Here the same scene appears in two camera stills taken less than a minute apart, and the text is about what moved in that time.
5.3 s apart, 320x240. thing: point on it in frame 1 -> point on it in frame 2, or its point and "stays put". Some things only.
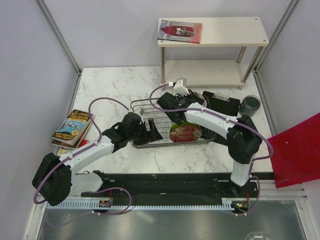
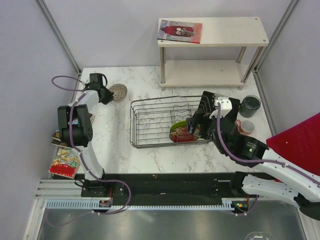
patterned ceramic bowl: x=204 y=103 -> x=120 y=92
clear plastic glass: x=250 y=105 stays put
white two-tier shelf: x=243 y=32 stays put
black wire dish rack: x=150 y=109 stays put
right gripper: x=193 y=97 -> x=198 y=117
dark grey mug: x=250 y=105 stays put
